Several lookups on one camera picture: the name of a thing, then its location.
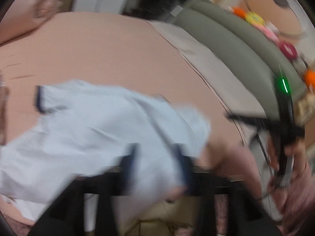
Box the light blue shirt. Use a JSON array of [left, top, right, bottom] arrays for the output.
[[1, 80, 211, 221]]

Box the person right hand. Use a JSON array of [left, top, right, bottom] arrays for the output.
[[269, 135, 311, 192]]

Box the colourful toy row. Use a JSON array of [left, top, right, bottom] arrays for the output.
[[225, 6, 314, 126]]

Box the beige mattress edge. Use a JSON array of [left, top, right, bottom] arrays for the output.
[[142, 21, 265, 146]]

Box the pink fuzzy sleeve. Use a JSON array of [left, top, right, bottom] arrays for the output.
[[214, 147, 314, 235]]

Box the pink bed sheet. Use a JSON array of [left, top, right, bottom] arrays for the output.
[[0, 11, 247, 227]]

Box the pink pillow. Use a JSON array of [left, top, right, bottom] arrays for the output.
[[1, 0, 74, 44]]

